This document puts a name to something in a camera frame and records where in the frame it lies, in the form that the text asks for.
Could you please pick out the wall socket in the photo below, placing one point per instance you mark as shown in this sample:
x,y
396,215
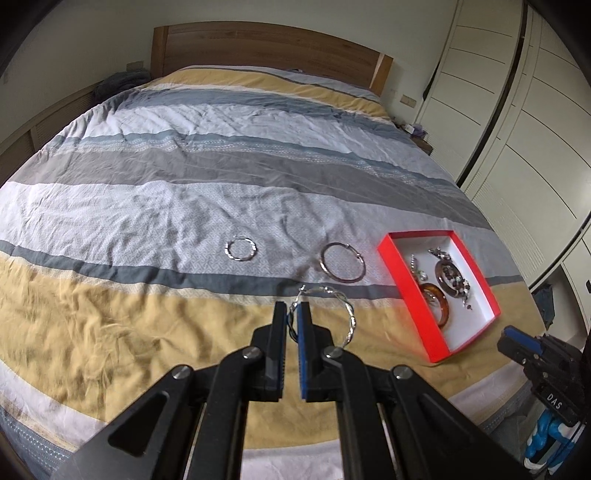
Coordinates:
x,y
135,65

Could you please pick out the red cardboard box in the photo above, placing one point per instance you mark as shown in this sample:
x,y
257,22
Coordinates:
x,y
415,318

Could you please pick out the dark brown bangle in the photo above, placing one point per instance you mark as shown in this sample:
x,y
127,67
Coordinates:
x,y
437,277

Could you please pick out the dark grey cloth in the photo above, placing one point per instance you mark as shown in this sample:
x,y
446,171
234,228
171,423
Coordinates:
x,y
122,85

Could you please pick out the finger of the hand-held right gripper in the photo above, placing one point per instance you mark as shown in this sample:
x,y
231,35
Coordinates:
x,y
524,339
512,349

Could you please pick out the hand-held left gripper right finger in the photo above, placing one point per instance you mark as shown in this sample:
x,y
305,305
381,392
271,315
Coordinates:
x,y
302,350

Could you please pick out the wooden nightstand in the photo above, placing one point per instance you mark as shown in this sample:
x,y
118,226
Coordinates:
x,y
425,146

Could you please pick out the plain silver bangle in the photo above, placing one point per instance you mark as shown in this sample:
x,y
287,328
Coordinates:
x,y
323,270

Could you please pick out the white wardrobe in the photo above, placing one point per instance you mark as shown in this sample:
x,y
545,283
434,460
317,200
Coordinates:
x,y
531,138

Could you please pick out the amber bangle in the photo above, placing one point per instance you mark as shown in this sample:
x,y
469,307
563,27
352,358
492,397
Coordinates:
x,y
441,307

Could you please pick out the striped bed duvet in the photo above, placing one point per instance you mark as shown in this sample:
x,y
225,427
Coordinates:
x,y
207,152

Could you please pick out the wooden bed headboard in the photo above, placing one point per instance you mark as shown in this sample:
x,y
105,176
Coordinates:
x,y
277,50

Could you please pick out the blue denim cloth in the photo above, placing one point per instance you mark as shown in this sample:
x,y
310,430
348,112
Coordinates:
x,y
545,302

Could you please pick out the twisted silver hoop earring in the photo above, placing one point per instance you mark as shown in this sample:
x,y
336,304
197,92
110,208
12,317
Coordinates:
x,y
351,321
226,251

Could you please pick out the tissue box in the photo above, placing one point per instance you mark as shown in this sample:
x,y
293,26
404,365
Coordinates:
x,y
417,131

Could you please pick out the person's right hand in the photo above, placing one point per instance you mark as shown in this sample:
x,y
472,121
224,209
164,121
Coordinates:
x,y
551,436

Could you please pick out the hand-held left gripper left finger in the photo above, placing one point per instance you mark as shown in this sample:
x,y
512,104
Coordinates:
x,y
278,332

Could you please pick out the beige wall switch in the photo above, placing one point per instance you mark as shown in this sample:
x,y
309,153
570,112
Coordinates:
x,y
407,100

